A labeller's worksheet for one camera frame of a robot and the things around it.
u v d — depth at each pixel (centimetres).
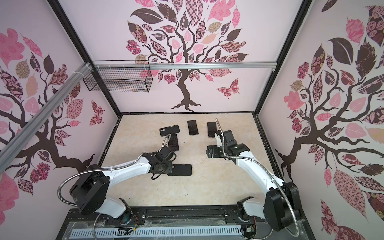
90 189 43
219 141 76
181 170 89
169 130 110
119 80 122
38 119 59
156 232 70
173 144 106
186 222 73
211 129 111
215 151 74
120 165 52
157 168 64
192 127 110
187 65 93
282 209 40
